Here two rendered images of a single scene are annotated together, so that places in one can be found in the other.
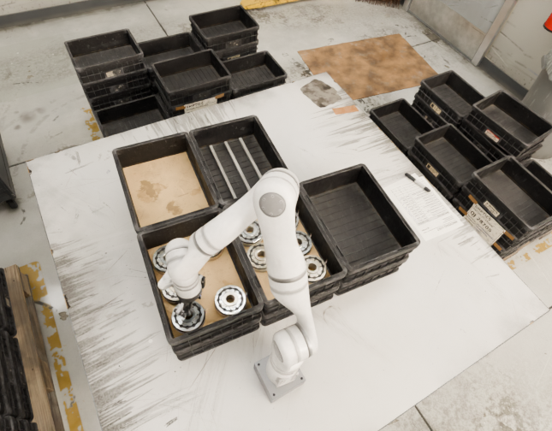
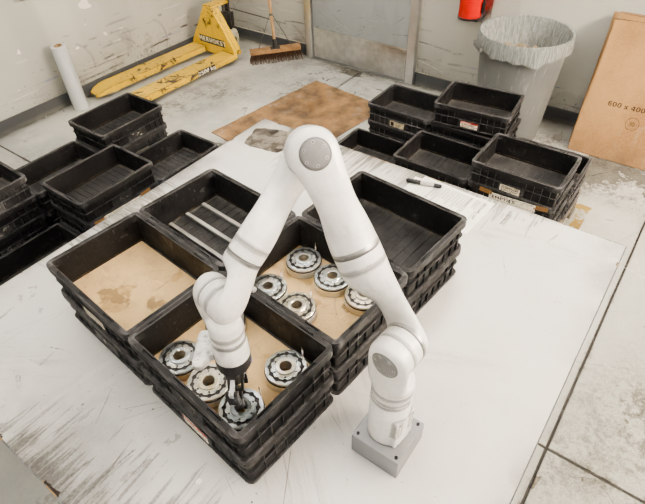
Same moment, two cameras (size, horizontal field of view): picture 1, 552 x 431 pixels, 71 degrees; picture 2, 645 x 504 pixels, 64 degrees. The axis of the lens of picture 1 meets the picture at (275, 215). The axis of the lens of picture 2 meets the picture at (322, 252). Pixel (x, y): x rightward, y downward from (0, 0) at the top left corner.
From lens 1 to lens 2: 0.37 m
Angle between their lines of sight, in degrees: 17
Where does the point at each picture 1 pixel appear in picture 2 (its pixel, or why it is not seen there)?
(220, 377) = (315, 480)
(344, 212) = not seen: hidden behind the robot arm
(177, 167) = (139, 259)
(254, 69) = (173, 155)
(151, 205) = (125, 312)
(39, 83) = not seen: outside the picture
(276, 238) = (333, 197)
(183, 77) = (89, 187)
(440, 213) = (464, 202)
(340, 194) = not seen: hidden behind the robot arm
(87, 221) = (37, 377)
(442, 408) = (579, 437)
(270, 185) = (306, 131)
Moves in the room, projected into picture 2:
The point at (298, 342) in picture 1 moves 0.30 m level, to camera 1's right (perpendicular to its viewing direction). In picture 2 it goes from (404, 338) to (541, 298)
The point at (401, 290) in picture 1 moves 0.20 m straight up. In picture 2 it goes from (471, 290) to (482, 242)
